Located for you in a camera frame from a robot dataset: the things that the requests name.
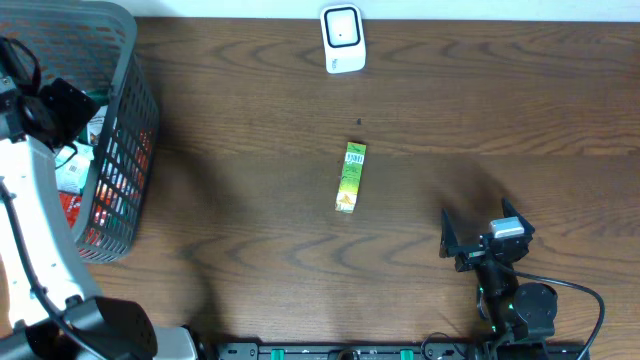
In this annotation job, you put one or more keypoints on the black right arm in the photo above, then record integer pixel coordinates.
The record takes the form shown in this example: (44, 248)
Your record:
(521, 315)

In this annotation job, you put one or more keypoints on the red snack packet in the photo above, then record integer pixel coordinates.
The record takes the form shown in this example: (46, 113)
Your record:
(71, 204)

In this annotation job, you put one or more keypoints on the white teal wipes packet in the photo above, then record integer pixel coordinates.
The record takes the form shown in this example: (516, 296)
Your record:
(72, 166)

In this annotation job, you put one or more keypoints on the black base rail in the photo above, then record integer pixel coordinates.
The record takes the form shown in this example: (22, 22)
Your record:
(408, 351)

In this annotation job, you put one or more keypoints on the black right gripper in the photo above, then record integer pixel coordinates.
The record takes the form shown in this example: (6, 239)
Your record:
(471, 255)

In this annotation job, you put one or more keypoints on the green snack box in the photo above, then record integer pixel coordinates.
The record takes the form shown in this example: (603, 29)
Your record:
(348, 188)

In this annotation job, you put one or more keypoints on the grey plastic mesh basket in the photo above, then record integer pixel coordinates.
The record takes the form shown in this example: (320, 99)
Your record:
(91, 44)

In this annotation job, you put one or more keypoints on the green white 3M packet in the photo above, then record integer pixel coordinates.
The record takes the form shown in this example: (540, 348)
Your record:
(95, 125)

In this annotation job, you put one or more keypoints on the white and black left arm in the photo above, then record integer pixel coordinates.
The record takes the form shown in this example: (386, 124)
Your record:
(56, 309)

